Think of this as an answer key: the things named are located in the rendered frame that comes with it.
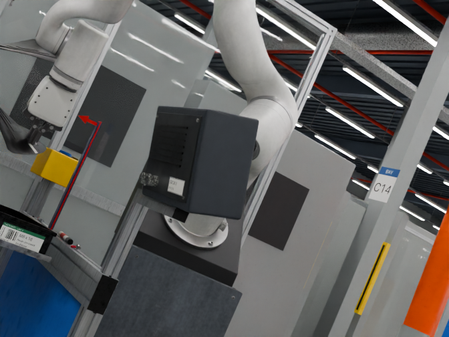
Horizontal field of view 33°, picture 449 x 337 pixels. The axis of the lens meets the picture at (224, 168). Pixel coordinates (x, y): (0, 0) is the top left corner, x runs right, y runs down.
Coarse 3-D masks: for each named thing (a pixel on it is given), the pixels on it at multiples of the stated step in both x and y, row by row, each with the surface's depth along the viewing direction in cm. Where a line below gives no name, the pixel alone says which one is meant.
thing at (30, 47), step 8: (32, 40) 223; (0, 48) 200; (8, 48) 202; (16, 48) 205; (24, 48) 208; (32, 48) 211; (40, 48) 215; (40, 56) 206; (48, 56) 210; (56, 56) 213
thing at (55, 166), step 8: (48, 152) 232; (56, 152) 230; (40, 160) 236; (48, 160) 229; (56, 160) 230; (64, 160) 231; (72, 160) 233; (32, 168) 241; (40, 168) 232; (48, 168) 230; (56, 168) 231; (64, 168) 232; (72, 168) 233; (40, 176) 229; (48, 176) 230; (56, 176) 231; (64, 176) 232; (64, 184) 232
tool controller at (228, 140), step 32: (160, 128) 154; (192, 128) 140; (224, 128) 138; (256, 128) 140; (160, 160) 151; (192, 160) 137; (224, 160) 138; (160, 192) 149; (192, 192) 136; (224, 192) 139
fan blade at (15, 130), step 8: (0, 112) 189; (0, 120) 186; (8, 120) 190; (0, 128) 183; (8, 128) 187; (16, 128) 192; (8, 136) 184; (16, 136) 188; (24, 136) 193; (8, 144) 182; (16, 144) 185; (24, 144) 189; (40, 144) 201; (16, 152) 183; (24, 152) 186; (32, 152) 190; (40, 152) 195
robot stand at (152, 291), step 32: (128, 256) 180; (160, 256) 189; (128, 288) 180; (160, 288) 182; (192, 288) 184; (224, 288) 186; (128, 320) 180; (160, 320) 182; (192, 320) 184; (224, 320) 186
